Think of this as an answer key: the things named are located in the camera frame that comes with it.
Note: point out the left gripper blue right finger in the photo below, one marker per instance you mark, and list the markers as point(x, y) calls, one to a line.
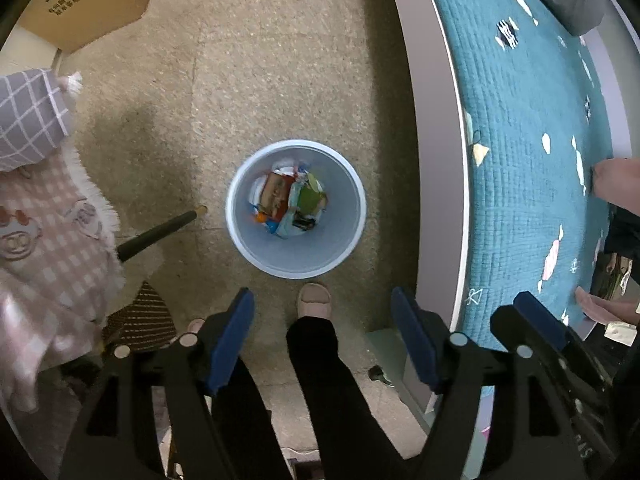
point(420, 331)

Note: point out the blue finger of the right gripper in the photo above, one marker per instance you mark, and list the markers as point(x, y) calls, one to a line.
point(540, 317)

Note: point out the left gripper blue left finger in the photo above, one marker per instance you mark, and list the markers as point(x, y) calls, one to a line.
point(226, 333)

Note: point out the red brown paper bag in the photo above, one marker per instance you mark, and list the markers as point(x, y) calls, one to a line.
point(273, 200)

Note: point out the green leaf wrapper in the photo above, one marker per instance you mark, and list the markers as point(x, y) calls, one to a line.
point(311, 198)

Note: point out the brown woven stool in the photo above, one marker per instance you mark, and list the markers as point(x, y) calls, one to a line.
point(144, 325)

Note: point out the pink slipper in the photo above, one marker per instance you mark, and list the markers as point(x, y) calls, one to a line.
point(315, 301)

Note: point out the person's black trouser leg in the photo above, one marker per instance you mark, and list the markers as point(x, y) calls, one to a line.
point(351, 443)

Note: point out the light blue plastic bucket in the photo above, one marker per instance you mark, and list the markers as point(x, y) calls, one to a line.
point(297, 247)

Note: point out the pink plaid blanket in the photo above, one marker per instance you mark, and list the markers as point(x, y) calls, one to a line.
point(59, 270)

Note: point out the teal bed mattress sheet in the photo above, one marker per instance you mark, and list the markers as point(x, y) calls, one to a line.
point(535, 124)

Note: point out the grey checked tablecloth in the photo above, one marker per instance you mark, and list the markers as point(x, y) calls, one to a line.
point(36, 115)

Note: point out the large brown cardboard box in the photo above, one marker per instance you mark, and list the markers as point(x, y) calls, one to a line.
point(72, 24)

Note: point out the teal bunk bed frame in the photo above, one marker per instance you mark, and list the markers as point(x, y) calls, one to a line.
point(443, 162)

